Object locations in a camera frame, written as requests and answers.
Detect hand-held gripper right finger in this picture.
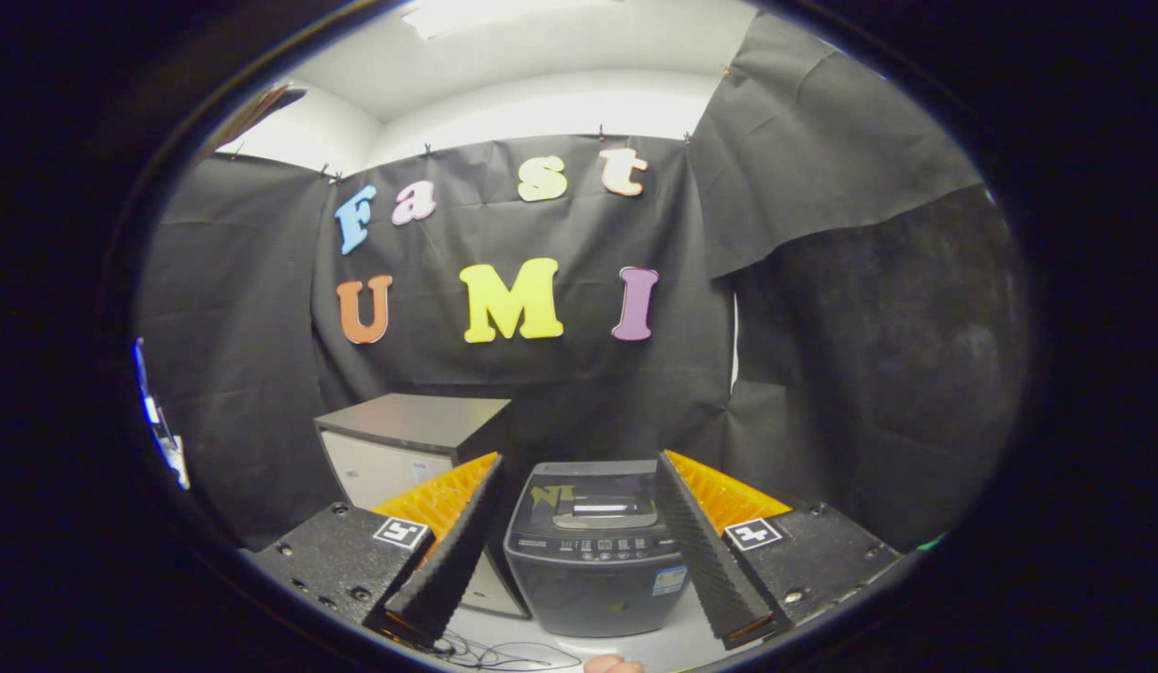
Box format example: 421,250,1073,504
653,449,916,651

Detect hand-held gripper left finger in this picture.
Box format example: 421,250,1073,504
242,451,505,651

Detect grey washing machine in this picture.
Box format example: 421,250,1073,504
502,458,692,638

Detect small grey cabinet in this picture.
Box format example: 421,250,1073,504
314,393,533,620

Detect black backdrop cloth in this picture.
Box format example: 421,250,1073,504
135,11,1028,552

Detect blue white object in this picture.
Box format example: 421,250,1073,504
133,336,192,492

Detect dark brown object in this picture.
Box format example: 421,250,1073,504
205,82,308,160

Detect thin black cables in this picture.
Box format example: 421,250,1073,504
392,626,584,672

